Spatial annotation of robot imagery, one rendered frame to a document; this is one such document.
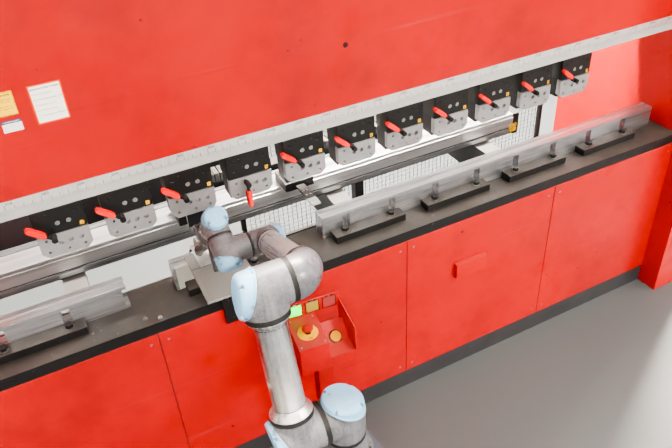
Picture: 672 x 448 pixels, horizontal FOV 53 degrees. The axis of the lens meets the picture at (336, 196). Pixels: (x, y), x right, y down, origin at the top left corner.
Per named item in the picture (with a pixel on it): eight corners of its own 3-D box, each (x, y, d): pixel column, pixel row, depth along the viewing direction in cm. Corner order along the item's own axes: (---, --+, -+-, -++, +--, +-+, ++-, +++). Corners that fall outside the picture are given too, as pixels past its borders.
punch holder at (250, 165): (232, 201, 224) (225, 159, 215) (223, 189, 230) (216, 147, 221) (273, 188, 229) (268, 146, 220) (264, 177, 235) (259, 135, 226)
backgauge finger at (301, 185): (302, 212, 249) (301, 201, 247) (275, 179, 269) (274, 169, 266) (331, 202, 254) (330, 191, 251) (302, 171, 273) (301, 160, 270)
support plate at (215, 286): (208, 305, 210) (207, 302, 210) (184, 258, 230) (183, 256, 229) (261, 285, 216) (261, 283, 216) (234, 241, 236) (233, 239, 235)
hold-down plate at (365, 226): (337, 244, 250) (336, 238, 248) (330, 237, 254) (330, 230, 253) (406, 220, 261) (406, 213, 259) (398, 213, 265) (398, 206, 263)
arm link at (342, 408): (374, 435, 181) (373, 403, 174) (329, 456, 177) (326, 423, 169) (354, 403, 190) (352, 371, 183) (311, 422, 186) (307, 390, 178)
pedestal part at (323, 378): (326, 454, 263) (317, 359, 233) (321, 442, 268) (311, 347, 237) (340, 449, 265) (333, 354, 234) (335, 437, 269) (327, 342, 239)
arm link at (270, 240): (335, 247, 162) (274, 213, 207) (293, 262, 158) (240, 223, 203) (345, 291, 165) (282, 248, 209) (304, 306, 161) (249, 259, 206)
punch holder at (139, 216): (111, 239, 210) (97, 196, 201) (105, 225, 216) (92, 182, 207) (158, 224, 215) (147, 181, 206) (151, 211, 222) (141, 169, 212)
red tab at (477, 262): (456, 279, 279) (457, 266, 275) (453, 276, 281) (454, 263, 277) (485, 267, 285) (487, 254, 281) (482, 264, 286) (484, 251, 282)
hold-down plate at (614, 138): (583, 156, 292) (584, 150, 290) (574, 151, 296) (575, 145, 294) (634, 138, 302) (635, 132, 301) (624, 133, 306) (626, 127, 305)
